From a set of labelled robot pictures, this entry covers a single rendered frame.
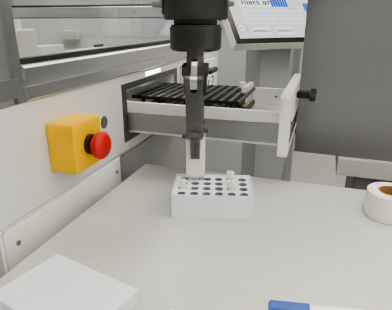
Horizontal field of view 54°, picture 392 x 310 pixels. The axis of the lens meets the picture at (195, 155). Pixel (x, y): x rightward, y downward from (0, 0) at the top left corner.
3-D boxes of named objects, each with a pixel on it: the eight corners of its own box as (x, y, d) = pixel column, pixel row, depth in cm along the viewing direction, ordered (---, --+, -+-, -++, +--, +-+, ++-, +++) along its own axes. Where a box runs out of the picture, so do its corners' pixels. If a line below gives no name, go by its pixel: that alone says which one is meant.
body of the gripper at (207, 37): (173, 22, 60) (174, 82, 63) (166, 22, 52) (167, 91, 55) (221, 22, 59) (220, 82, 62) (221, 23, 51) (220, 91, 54)
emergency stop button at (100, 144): (115, 154, 57) (112, 128, 55) (100, 163, 53) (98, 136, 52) (97, 152, 58) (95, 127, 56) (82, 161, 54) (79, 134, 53)
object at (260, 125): (290, 114, 90) (292, 88, 88) (277, 146, 67) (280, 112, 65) (137, 103, 102) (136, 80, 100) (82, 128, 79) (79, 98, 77)
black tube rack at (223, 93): (253, 114, 89) (255, 87, 87) (237, 135, 73) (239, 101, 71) (165, 107, 96) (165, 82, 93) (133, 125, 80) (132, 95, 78)
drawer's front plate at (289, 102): (298, 119, 92) (302, 73, 88) (286, 158, 66) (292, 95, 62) (290, 119, 92) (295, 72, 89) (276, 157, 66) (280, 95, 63)
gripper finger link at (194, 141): (200, 126, 59) (199, 131, 56) (200, 157, 61) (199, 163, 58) (190, 125, 59) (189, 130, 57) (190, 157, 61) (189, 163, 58)
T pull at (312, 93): (316, 95, 78) (316, 88, 78) (315, 102, 72) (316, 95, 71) (298, 94, 80) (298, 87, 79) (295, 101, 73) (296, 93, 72)
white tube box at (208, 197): (248, 195, 65) (250, 174, 64) (253, 219, 58) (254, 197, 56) (176, 194, 66) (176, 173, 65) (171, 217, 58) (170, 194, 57)
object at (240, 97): (255, 89, 87) (255, 87, 87) (239, 104, 71) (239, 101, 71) (247, 89, 88) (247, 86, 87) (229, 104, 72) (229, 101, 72)
